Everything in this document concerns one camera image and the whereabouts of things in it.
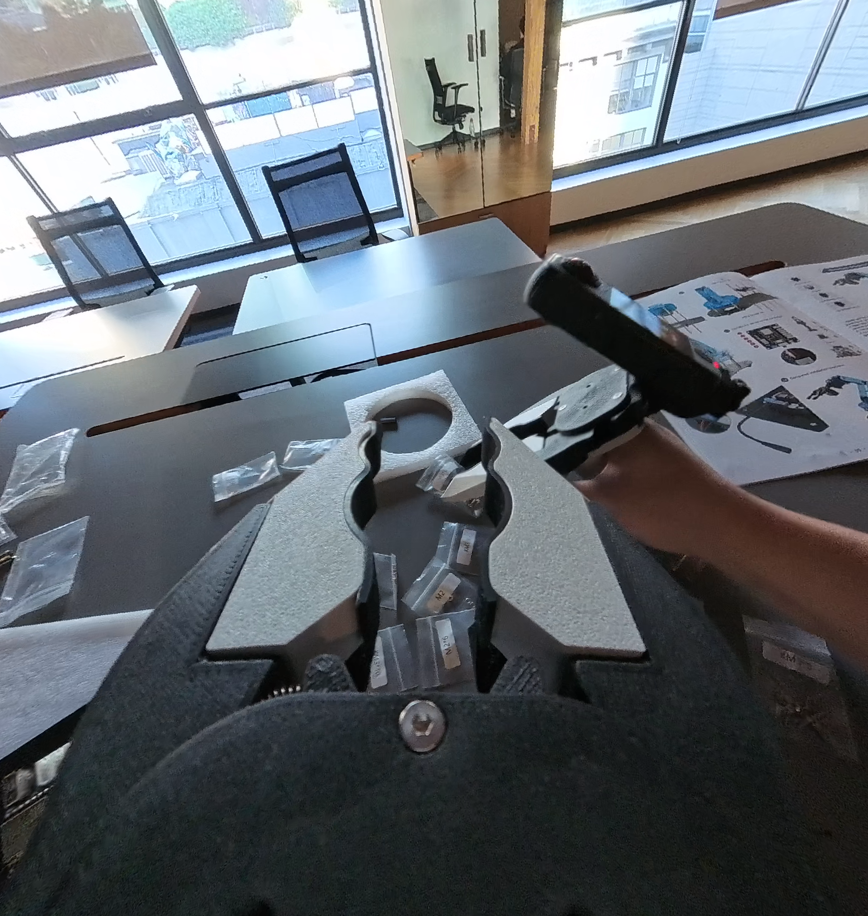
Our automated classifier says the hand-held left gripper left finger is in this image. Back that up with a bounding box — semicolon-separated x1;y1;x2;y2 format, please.
203;421;379;666

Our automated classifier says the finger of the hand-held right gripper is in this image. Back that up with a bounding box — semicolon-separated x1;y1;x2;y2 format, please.
509;397;572;441
444;444;488;504

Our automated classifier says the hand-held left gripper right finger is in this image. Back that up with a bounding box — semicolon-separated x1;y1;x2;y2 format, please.
480;417;648;665

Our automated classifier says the small clear screw bag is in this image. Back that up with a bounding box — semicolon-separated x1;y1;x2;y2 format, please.
414;458;465;496

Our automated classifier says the white foam square with hole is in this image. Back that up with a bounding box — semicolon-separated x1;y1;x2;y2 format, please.
344;370;493;496

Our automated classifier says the person's right forearm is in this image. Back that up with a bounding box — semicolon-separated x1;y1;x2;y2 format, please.
673;429;868;691

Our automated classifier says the dark desk with flap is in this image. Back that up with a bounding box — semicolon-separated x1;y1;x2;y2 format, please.
187;202;868;403

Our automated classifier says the light grey desk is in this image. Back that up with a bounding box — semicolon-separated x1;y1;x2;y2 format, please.
0;285;200;425
232;217;542;336

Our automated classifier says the person's right hand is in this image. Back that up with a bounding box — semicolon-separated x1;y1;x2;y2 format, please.
573;421;701;546

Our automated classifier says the cluster of labelled screw bags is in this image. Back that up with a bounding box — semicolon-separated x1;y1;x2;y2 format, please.
212;438;857;760

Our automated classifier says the glass partition wood base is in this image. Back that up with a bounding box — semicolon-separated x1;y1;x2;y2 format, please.
371;0;555;256

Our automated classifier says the printed instruction manual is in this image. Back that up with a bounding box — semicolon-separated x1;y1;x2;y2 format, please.
638;249;868;488

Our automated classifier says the white foam sheet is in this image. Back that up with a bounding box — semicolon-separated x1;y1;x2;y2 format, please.
0;608;156;780

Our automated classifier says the black swivel office chair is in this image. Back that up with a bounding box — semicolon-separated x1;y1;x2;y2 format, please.
424;57;479;151

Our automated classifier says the black framed window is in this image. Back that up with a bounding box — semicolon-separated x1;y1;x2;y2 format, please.
552;0;868;169
0;0;406;316

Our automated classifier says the black mesh chair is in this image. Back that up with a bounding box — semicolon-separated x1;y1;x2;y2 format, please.
27;198;166;310
262;143;382;263

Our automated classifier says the black control circuit board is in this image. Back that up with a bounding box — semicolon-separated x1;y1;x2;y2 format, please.
0;759;59;813

